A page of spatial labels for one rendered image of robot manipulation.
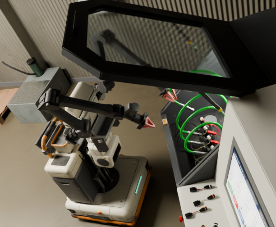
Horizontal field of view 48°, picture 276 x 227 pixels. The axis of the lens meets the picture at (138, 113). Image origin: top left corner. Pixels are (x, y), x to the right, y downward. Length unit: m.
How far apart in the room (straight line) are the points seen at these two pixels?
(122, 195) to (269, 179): 1.84
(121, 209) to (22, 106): 2.24
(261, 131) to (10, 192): 3.14
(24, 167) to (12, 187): 0.28
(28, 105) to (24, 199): 1.26
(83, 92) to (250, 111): 1.17
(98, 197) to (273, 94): 1.93
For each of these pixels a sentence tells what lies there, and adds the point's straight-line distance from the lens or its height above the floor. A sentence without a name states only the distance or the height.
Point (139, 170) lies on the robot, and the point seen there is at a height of 0.27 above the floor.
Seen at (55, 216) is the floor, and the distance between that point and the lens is 3.40.
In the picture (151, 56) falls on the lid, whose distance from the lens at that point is 1.44.
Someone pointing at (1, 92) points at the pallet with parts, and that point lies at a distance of 5.47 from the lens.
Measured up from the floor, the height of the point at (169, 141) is 0.95.
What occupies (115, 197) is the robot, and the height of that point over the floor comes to 0.28.
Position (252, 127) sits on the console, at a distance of 1.31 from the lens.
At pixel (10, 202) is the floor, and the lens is 3.84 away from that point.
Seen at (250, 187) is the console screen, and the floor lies 1.41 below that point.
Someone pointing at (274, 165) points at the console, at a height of 1.55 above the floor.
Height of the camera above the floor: 2.53
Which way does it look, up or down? 41 degrees down
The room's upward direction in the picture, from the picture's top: 23 degrees counter-clockwise
